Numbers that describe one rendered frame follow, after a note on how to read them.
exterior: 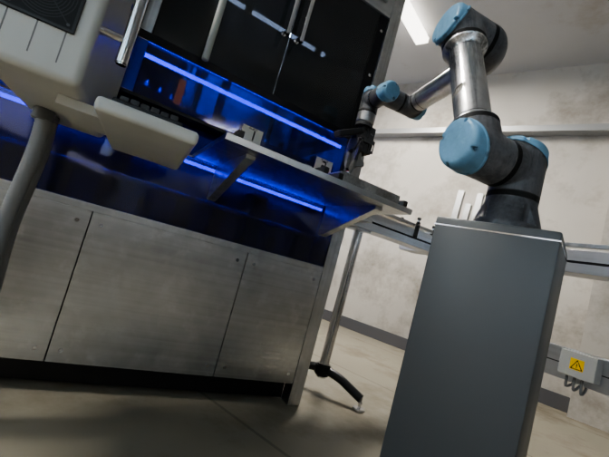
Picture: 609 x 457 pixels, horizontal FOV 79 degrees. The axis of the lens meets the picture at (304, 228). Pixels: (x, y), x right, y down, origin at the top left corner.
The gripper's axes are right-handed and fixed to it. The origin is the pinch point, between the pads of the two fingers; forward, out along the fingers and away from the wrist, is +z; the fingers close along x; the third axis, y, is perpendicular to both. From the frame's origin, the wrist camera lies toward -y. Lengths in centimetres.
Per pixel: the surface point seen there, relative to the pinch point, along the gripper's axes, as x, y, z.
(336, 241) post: 15.2, 13.6, 27.4
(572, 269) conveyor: -44, 86, 15
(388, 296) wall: 188, 210, 51
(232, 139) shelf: -25, -53, 13
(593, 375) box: -58, 84, 52
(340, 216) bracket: 2.0, 3.6, 18.4
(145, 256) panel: 15, -61, 52
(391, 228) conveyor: 26, 51, 11
